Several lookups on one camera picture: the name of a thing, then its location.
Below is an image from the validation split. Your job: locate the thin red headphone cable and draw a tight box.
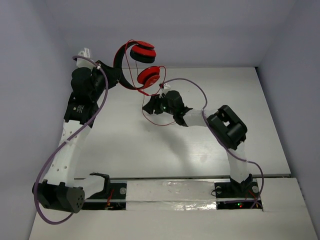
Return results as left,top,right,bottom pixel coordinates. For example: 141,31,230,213
124,39,177,127

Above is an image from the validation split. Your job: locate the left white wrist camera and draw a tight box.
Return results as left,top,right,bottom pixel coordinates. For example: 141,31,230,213
76,47,95,70

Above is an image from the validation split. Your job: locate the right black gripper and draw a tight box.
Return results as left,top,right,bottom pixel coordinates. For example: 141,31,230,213
143,93,177,116

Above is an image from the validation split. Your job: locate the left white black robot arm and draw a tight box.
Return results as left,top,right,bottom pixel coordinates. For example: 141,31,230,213
32,61,120,214

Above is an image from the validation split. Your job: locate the aluminium rail at front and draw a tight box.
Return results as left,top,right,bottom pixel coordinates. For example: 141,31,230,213
110,174,292,181

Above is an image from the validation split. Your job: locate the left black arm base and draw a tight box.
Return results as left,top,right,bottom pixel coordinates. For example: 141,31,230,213
82,182,127,211

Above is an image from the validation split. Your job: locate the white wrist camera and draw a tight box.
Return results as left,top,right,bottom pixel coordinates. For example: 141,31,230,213
159,83,171,98
76,47,95,70

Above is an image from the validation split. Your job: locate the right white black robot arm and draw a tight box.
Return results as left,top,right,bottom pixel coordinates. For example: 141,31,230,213
142,90,253,197

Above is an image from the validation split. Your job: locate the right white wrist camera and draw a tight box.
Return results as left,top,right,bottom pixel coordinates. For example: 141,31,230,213
159,83,171,98

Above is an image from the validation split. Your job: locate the white foil covered block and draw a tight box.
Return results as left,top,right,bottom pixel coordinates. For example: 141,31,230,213
125,180,217,211

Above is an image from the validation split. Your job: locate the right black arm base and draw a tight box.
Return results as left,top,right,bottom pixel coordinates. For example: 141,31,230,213
210,181,263,210

